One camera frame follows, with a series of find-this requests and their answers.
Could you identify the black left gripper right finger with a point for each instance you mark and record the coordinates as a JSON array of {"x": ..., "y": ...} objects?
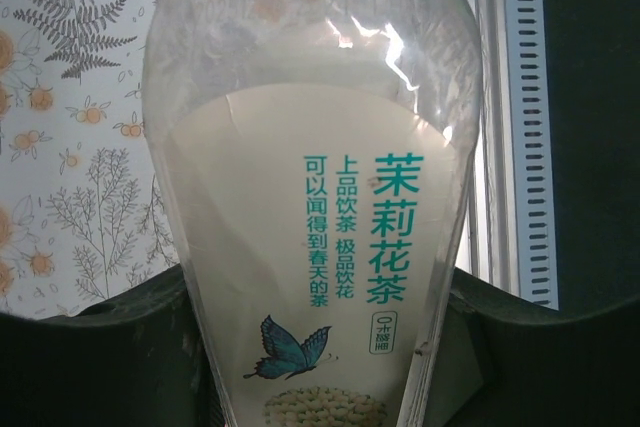
[{"x": 540, "y": 372}]

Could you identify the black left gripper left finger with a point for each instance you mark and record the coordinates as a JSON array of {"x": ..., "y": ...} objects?
[{"x": 100, "y": 372}]

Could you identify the white green box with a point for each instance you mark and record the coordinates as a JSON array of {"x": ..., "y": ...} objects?
[{"x": 310, "y": 172}]

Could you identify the floral patterned table mat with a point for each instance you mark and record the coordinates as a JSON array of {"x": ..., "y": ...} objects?
[{"x": 75, "y": 172}]

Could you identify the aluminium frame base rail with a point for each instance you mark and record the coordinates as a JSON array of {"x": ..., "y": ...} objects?
[{"x": 492, "y": 97}]

